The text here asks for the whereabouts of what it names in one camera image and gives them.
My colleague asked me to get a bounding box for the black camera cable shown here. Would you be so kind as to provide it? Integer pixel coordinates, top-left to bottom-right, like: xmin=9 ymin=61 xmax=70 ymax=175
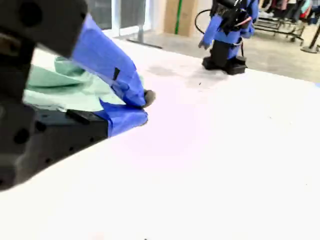
xmin=194 ymin=8 xmax=214 ymax=34

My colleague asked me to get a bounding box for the grey table leg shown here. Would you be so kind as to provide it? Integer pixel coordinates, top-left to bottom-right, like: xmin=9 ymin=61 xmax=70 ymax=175
xmin=126 ymin=0 xmax=163 ymax=50

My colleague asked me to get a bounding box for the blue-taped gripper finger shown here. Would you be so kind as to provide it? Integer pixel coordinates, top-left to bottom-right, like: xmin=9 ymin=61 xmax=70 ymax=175
xmin=198 ymin=14 xmax=224 ymax=50
xmin=0 ymin=0 xmax=156 ymax=109
xmin=34 ymin=98 xmax=149 ymax=176

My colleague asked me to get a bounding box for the white window frame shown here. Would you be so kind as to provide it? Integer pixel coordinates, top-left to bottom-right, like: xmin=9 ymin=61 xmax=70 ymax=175
xmin=86 ymin=0 xmax=146 ymax=39

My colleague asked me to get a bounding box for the black stanchion base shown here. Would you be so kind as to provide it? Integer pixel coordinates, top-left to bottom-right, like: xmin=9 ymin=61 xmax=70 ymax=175
xmin=300 ymin=14 xmax=320 ymax=55

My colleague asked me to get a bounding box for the clothes rack on wheels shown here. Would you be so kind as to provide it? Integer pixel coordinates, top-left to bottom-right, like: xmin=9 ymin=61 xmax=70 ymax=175
xmin=254 ymin=0 xmax=320 ymax=44

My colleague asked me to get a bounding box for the pale green T-shirt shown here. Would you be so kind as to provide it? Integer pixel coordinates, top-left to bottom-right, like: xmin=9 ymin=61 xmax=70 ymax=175
xmin=23 ymin=55 xmax=146 ymax=114

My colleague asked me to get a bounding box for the cardboard box with green stripe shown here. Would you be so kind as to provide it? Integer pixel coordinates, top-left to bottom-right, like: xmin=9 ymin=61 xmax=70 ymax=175
xmin=163 ymin=0 xmax=199 ymax=36

